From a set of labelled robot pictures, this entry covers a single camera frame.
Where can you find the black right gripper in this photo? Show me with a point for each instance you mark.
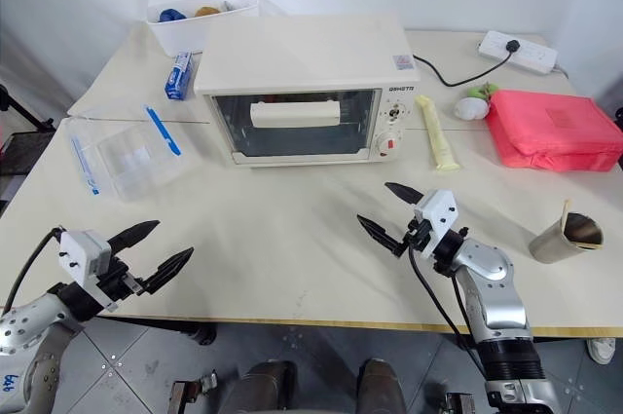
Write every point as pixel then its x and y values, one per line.
pixel 417 236

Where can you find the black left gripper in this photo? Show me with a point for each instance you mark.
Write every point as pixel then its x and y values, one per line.
pixel 117 282

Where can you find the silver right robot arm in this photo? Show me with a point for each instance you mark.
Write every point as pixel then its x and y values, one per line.
pixel 491 287

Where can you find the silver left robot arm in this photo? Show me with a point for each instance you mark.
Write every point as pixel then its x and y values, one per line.
pixel 29 336

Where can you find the pale yellow plastic tube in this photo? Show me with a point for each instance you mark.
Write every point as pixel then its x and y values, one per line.
pixel 440 141

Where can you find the white appliance control knob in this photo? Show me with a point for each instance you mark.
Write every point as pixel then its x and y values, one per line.
pixel 395 113

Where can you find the cream toaster oven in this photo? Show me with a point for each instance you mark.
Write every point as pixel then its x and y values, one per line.
pixel 302 53

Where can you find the black power plug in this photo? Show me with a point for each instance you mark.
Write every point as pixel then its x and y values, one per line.
pixel 512 47

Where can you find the clear plastic container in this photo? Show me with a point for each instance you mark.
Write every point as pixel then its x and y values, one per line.
pixel 131 161

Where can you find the black table leg caster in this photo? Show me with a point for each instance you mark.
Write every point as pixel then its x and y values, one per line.
pixel 200 333

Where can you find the white round toy vegetable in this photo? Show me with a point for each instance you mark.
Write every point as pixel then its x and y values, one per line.
pixel 471 108

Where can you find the black stand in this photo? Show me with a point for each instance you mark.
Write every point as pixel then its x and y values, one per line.
pixel 22 151

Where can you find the metal cup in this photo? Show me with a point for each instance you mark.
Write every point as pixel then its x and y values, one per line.
pixel 560 243

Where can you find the wooden stick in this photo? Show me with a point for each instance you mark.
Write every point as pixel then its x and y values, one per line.
pixel 565 216

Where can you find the red fabric pouch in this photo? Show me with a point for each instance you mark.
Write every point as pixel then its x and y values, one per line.
pixel 550 131

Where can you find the blue white carton box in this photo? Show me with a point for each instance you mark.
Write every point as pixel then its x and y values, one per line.
pixel 179 75

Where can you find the white power strip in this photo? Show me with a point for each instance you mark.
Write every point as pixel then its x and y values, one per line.
pixel 518 51

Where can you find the white plastic storage bin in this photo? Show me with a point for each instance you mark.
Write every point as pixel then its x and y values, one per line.
pixel 194 31

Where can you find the blue toy item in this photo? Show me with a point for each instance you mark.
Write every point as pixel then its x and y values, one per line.
pixel 170 14

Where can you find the white shoe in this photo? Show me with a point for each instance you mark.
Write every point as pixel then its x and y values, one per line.
pixel 601 350

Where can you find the brown round toy item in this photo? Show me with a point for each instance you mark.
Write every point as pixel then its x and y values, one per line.
pixel 207 11

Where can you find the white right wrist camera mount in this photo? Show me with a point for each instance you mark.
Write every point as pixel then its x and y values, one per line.
pixel 435 212

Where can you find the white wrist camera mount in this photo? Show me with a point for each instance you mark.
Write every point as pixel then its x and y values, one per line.
pixel 80 251
pixel 435 212

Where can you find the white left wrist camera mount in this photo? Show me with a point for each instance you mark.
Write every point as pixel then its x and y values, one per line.
pixel 80 251

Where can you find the grey metal foot bracket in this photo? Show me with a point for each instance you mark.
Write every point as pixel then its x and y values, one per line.
pixel 192 392
pixel 457 403

